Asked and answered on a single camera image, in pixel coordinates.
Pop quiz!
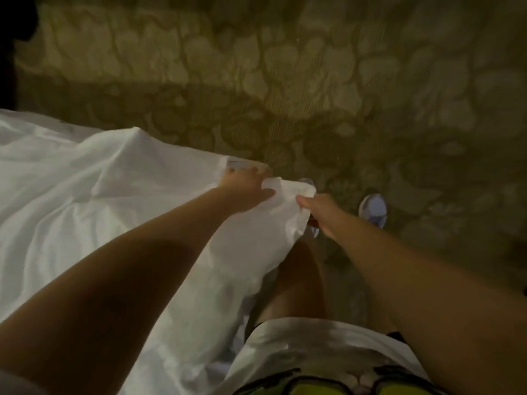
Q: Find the person's left hand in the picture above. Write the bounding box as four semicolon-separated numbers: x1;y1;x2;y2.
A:
216;164;277;215

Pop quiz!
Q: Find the person's right hand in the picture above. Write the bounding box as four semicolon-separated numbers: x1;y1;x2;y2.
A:
295;193;349;240

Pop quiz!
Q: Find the white duvet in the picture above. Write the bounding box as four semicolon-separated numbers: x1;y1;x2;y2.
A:
0;109;318;395

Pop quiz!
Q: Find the person's left forearm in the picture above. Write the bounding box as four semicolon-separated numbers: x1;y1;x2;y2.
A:
0;189;248;395

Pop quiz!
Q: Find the person's right forearm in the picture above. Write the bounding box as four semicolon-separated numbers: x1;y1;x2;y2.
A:
325;218;527;395

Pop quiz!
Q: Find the person's left dark sneaker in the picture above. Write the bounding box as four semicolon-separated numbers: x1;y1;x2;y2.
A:
298;177;324;241

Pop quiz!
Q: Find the person's left leg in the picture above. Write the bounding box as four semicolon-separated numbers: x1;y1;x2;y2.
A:
255;238;326;326

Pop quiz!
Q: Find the person's leg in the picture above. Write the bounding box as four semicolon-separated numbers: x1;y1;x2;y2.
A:
255;238;326;326
362;284;396;334

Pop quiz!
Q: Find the person's right leg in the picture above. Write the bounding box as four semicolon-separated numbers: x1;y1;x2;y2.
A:
362;284;396;334

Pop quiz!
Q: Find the person's white printed shirt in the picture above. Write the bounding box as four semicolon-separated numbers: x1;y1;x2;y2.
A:
0;317;450;395

